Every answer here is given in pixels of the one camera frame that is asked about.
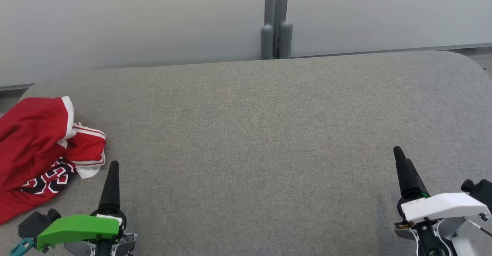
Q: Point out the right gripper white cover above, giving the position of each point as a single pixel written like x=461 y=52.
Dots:
x=446 y=206

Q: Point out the red jersey with striped trim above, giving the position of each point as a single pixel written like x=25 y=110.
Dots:
x=87 y=146

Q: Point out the grey fabric sofa seat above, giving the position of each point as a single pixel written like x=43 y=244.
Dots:
x=261 y=140

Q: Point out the grey aluminium partition post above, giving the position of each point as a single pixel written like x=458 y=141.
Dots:
x=276 y=2

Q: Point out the dark grey floor rail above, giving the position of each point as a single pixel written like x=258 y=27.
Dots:
x=392 y=50
x=15 y=87

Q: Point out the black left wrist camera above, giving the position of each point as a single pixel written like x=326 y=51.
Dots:
x=35 y=222

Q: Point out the red shorts white side stripes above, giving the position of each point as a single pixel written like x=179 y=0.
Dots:
x=30 y=129

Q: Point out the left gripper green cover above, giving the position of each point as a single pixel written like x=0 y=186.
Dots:
x=80 y=227

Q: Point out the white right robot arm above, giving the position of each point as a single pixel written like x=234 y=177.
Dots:
x=463 y=248

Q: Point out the grey cylindrical post cap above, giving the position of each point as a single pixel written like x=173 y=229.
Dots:
x=285 y=40
x=266 y=42

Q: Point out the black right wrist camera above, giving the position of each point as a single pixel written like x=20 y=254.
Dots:
x=480 y=192

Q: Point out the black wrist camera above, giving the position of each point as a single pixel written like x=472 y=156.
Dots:
x=35 y=222
x=480 y=192

